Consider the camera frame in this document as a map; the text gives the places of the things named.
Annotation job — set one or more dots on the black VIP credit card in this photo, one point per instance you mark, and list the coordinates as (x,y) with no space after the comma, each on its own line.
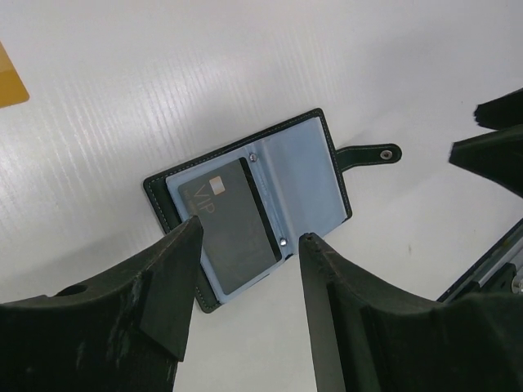
(239,244)

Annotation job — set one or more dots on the black leather card holder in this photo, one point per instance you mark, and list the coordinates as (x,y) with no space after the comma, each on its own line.
(343,159)

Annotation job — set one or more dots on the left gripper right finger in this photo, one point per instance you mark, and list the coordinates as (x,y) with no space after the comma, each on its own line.
(368,335)

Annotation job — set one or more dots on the gold credit card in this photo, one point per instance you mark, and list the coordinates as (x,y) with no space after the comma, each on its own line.
(12,89)

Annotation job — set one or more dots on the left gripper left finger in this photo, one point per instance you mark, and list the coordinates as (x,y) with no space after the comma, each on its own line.
(125,329)

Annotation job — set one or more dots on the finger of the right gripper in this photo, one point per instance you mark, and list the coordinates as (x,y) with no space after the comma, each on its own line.
(501,113)
(496,156)

